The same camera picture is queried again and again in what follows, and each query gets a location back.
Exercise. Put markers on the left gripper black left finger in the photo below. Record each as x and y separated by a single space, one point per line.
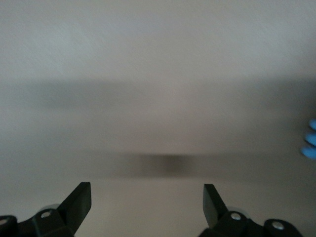
79 205

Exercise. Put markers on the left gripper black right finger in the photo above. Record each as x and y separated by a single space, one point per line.
212 209

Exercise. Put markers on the blue letter W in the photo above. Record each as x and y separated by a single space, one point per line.
311 151

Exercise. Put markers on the brown table cover sheet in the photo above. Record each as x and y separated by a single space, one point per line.
148 61

